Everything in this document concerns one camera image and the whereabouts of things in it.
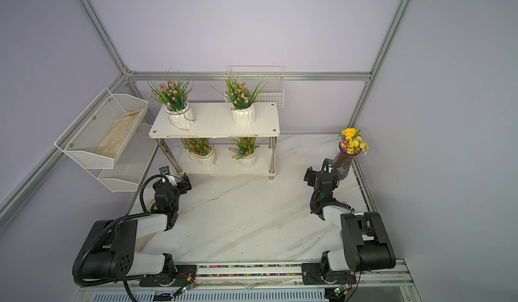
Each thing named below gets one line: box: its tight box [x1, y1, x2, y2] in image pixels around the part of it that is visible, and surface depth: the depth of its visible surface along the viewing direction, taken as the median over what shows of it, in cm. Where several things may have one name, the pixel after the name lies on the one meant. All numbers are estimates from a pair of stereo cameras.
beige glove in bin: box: [95, 107, 145, 160], surface depth 81 cm
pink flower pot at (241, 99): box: [209, 69, 268, 127], surface depth 71 cm
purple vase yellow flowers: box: [333, 127, 369, 181], surface depth 88 cm
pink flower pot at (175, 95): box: [147, 67, 195, 131], surface depth 71 cm
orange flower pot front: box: [228, 136, 261, 168], surface depth 94 cm
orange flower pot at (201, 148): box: [180, 137, 214, 168], surface depth 94 cm
